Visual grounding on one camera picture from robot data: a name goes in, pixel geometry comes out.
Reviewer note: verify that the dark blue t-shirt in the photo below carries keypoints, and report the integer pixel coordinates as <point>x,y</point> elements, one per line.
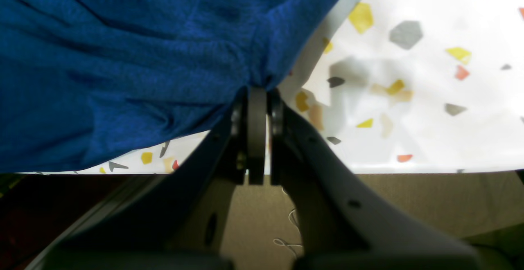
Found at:
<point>85,81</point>

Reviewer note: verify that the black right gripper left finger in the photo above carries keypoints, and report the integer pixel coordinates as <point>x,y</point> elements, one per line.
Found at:
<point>179,223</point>

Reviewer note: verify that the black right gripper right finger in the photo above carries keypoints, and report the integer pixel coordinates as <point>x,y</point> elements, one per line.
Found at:
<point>343,223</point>

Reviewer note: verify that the terrazzo patterned table cloth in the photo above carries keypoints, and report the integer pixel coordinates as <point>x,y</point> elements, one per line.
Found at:
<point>424,86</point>

